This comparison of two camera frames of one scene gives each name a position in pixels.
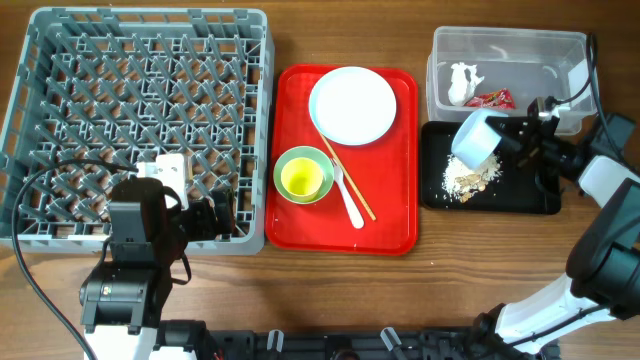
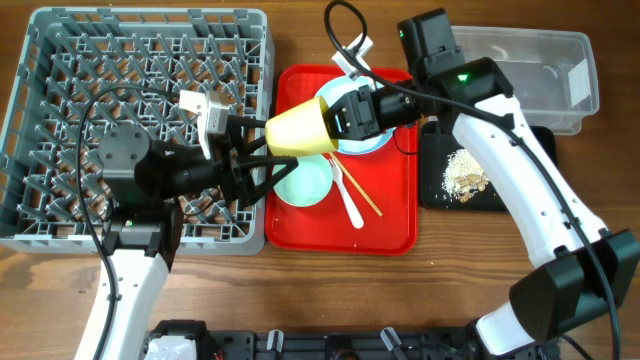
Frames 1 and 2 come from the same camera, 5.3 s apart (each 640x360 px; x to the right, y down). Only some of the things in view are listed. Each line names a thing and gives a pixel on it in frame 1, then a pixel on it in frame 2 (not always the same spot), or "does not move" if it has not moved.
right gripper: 531,142 → 363,122
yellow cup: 302,179 → 302,131
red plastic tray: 384,173 does not move
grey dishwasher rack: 118,86 does not move
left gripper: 202,210 → 237,181
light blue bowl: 476,139 → 361,147
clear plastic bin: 503,69 does not move
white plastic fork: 353,211 does not move
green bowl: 308,153 does not move
